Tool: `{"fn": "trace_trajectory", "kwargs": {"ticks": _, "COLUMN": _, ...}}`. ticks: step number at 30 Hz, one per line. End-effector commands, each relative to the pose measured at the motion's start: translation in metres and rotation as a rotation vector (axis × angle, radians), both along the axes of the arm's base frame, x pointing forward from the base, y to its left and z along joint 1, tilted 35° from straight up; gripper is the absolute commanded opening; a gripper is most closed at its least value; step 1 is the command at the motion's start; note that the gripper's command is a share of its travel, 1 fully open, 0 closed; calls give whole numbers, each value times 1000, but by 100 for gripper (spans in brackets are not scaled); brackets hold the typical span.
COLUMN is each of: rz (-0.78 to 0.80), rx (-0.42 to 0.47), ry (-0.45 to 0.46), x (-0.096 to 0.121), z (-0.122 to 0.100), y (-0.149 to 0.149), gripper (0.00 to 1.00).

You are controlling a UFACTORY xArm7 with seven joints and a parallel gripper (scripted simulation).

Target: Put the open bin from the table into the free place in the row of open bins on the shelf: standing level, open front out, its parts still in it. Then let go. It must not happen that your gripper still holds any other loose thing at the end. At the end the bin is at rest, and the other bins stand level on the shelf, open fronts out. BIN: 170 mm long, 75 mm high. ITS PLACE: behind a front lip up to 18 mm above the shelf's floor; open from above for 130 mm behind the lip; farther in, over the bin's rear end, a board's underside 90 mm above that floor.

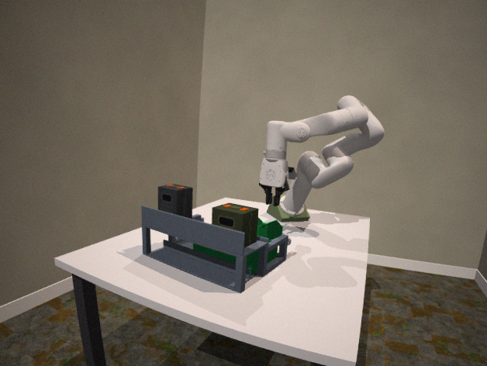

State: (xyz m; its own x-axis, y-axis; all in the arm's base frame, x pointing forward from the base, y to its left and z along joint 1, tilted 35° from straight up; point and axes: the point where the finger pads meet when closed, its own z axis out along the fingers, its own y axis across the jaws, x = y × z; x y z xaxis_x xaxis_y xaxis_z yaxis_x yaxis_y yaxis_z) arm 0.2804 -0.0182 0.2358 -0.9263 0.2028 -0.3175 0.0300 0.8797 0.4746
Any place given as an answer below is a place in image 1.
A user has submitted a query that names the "green bin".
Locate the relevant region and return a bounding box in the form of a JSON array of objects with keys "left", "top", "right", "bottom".
[
  {"left": 221, "top": 247, "right": 278, "bottom": 275},
  {"left": 257, "top": 217, "right": 282, "bottom": 240},
  {"left": 193, "top": 243, "right": 221, "bottom": 259}
]

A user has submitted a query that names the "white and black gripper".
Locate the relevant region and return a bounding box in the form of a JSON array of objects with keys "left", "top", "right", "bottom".
[{"left": 259, "top": 157, "right": 289, "bottom": 206}]

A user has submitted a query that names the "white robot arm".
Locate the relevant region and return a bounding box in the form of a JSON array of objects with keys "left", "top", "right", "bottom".
[{"left": 263, "top": 95, "right": 385, "bottom": 216}]

